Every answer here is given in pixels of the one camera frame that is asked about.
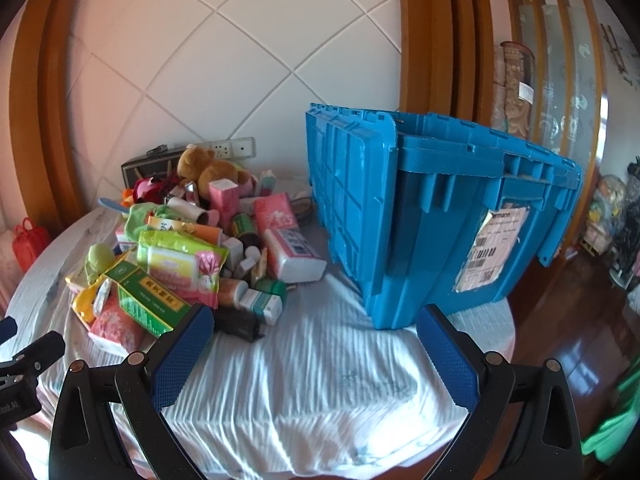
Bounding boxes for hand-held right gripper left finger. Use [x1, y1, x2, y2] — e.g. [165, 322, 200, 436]
[47, 304, 216, 480]

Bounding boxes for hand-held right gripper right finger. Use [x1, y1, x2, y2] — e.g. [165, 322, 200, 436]
[416, 304, 583, 480]

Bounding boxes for yellow duck tongs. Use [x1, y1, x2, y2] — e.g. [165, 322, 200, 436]
[72, 284, 108, 324]

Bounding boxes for black case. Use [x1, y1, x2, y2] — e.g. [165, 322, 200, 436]
[214, 307, 266, 343]

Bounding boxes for pink tissue pack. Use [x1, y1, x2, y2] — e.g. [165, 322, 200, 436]
[89, 294, 151, 356]
[264, 228, 327, 282]
[254, 194, 294, 235]

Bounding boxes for green pink wet wipes pack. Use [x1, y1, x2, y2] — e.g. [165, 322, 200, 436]
[136, 229, 229, 309]

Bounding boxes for blue plastic crate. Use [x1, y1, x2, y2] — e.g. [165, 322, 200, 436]
[305, 102, 585, 331]

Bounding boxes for brown bottle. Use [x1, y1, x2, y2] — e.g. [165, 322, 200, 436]
[217, 278, 249, 309]

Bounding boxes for red bag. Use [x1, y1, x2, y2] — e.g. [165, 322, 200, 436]
[12, 217, 51, 273]

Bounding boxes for white and green small box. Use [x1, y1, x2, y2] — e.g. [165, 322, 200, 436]
[241, 287, 286, 326]

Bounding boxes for light green ball tongs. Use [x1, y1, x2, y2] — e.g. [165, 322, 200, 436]
[86, 243, 117, 283]

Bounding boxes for dark green bottle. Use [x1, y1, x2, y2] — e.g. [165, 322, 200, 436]
[257, 279, 287, 301]

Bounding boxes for orange tube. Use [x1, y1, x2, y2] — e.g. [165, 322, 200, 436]
[187, 223, 223, 243]

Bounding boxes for light green plush toy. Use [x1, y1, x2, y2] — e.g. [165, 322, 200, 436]
[125, 202, 173, 241]

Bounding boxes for green round tin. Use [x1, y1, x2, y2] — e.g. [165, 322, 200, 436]
[231, 212, 258, 241]

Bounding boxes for white cardboard tube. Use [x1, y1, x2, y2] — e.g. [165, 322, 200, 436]
[167, 197, 208, 226]

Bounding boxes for pink and white box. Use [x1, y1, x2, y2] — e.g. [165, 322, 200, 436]
[209, 180, 240, 224]

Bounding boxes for light blue plastic spoon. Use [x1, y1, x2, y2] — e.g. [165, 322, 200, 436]
[99, 197, 132, 217]

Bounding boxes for pink plush toy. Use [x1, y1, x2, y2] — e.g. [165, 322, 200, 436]
[134, 176, 173, 202]

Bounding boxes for green cloth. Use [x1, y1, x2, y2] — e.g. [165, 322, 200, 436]
[582, 360, 640, 466]

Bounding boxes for brown teddy bear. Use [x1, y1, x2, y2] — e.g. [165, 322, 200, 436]
[178, 145, 251, 196]

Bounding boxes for dark gift box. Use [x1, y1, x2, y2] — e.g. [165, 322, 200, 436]
[121, 146, 188, 193]

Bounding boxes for pastel plastic bags pile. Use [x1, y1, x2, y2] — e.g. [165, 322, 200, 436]
[582, 175, 626, 256]

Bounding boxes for rolled patterned carpet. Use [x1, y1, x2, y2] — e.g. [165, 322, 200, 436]
[492, 40, 536, 141]

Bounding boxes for frosted glass door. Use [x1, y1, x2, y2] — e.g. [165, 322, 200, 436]
[500, 0, 608, 196]

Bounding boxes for white wall socket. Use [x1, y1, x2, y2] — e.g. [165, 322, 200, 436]
[202, 136, 257, 160]

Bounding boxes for wooden door frame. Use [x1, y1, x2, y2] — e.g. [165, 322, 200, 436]
[10, 0, 101, 231]
[397, 0, 506, 126]

